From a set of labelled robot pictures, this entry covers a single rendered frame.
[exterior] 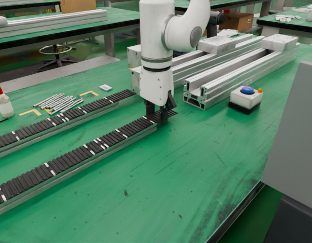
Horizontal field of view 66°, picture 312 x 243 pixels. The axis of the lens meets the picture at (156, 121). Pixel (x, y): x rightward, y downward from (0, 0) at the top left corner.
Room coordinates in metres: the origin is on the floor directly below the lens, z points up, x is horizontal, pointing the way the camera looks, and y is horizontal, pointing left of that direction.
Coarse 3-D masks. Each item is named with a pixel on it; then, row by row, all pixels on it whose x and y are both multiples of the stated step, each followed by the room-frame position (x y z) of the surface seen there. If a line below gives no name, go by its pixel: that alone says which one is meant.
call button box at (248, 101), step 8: (240, 88) 0.77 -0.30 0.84; (232, 96) 0.74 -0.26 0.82; (240, 96) 0.72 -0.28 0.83; (248, 96) 0.71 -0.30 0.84; (256, 96) 0.71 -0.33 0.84; (232, 104) 0.74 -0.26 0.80; (240, 104) 0.72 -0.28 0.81; (248, 104) 0.70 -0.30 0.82; (256, 104) 0.72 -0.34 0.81; (248, 112) 0.69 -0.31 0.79
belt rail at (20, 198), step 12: (144, 132) 0.58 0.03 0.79; (120, 144) 0.52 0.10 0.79; (96, 156) 0.46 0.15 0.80; (72, 168) 0.42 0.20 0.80; (84, 168) 0.44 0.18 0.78; (48, 180) 0.38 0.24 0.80; (60, 180) 0.39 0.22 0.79; (24, 192) 0.34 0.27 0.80; (36, 192) 0.36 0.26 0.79; (0, 204) 0.31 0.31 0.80; (12, 204) 0.32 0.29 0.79
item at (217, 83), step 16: (224, 64) 0.95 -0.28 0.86; (240, 64) 1.01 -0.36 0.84; (256, 64) 0.95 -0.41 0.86; (272, 64) 1.07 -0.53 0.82; (192, 80) 0.79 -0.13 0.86; (208, 80) 0.85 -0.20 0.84; (224, 80) 0.79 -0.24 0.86; (240, 80) 0.87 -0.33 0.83; (256, 80) 0.98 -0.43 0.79; (192, 96) 0.77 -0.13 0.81; (208, 96) 0.73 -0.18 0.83; (224, 96) 0.80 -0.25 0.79
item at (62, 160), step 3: (63, 156) 0.44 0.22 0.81; (57, 159) 0.44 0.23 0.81; (60, 159) 0.43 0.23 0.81; (63, 159) 0.44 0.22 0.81; (66, 159) 0.43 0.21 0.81; (60, 162) 0.42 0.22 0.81; (63, 162) 0.42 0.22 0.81; (66, 162) 0.42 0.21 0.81; (69, 162) 0.42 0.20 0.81; (63, 165) 0.41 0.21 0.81; (66, 165) 0.41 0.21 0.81; (69, 165) 0.41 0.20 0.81; (72, 165) 0.41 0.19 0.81; (66, 168) 0.40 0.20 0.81
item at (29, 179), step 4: (28, 172) 0.39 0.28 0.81; (24, 176) 0.38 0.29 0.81; (28, 176) 0.38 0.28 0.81; (32, 176) 0.38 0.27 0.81; (24, 180) 0.37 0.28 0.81; (28, 180) 0.37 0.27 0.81; (32, 180) 0.37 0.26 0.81; (36, 180) 0.37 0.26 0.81; (28, 184) 0.36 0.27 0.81; (32, 184) 0.36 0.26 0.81; (36, 184) 0.36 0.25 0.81
